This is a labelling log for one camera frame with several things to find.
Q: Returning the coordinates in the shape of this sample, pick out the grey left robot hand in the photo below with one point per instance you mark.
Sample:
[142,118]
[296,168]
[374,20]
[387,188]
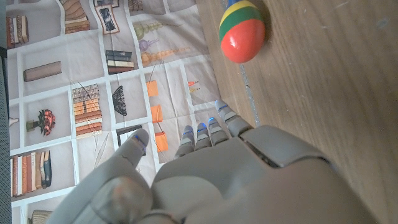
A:
[236,180]

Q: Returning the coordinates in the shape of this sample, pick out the striped wooden maraca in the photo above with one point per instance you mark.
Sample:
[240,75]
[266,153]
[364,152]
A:
[242,37]

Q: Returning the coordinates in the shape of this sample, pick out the printed bookshelf backdrop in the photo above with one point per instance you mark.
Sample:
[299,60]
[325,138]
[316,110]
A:
[46,46]

